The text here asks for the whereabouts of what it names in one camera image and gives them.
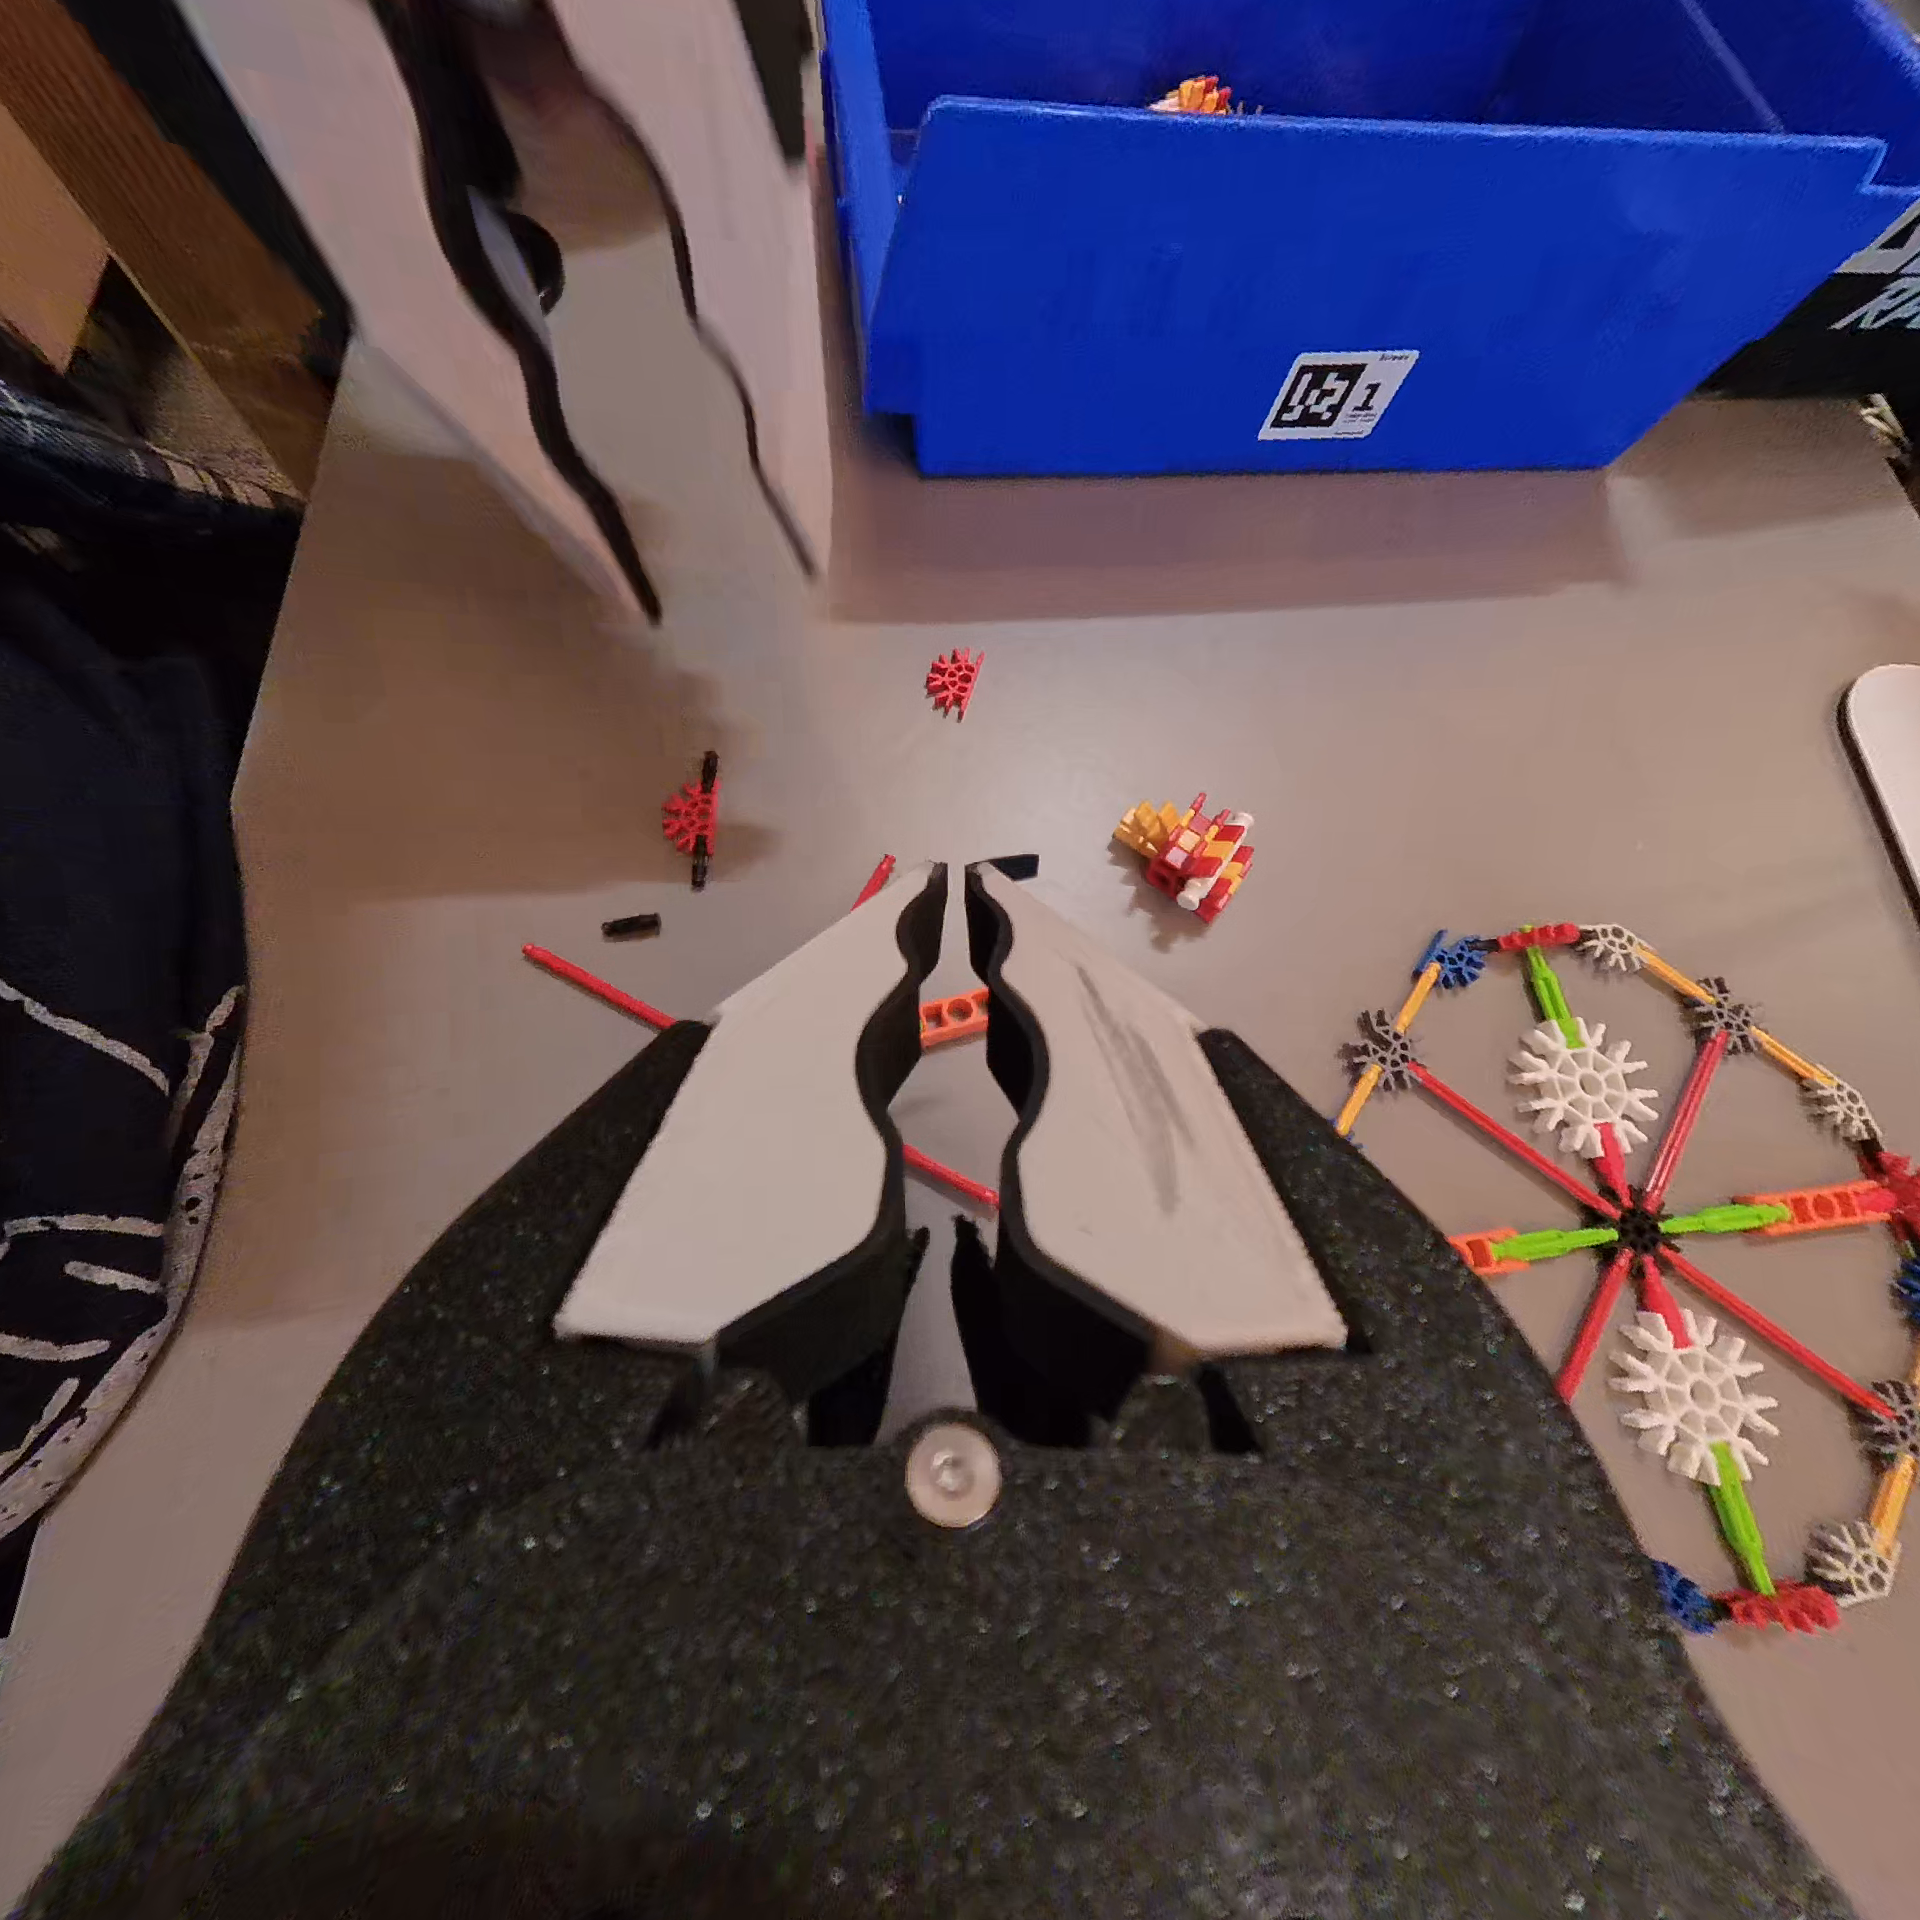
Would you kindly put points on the stack of red yellow connectors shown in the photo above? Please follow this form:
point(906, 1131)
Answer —
point(1184, 856)

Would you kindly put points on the black printed box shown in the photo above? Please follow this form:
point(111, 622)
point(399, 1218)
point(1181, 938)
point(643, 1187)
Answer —
point(1875, 300)

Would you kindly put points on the blue plastic bin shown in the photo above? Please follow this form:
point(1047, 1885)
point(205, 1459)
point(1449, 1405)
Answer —
point(1125, 300)

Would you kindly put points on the long red rod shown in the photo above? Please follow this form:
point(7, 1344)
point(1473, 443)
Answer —
point(873, 881)
point(599, 988)
point(950, 1174)

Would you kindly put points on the pile of colourful toy parts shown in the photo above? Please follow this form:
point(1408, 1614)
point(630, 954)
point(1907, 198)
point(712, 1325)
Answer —
point(1195, 98)

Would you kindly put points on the orange bar connector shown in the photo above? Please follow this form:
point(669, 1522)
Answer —
point(955, 1018)

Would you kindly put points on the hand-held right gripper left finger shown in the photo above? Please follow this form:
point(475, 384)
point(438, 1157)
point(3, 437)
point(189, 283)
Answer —
point(720, 1184)

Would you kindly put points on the colourful toy wheel model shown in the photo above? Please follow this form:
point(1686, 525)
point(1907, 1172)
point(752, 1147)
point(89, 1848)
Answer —
point(1583, 1089)

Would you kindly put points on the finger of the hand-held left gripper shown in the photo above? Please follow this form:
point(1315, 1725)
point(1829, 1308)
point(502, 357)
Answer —
point(346, 181)
point(735, 225)

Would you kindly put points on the red fan connector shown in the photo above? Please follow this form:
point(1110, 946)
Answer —
point(954, 681)
point(690, 812)

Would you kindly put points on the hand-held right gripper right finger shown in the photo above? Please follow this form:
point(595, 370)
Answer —
point(1184, 1201)

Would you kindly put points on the person's dark printed shirt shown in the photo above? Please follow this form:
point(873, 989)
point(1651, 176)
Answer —
point(106, 901)

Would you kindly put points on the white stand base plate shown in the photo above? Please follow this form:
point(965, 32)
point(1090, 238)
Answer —
point(1894, 780)

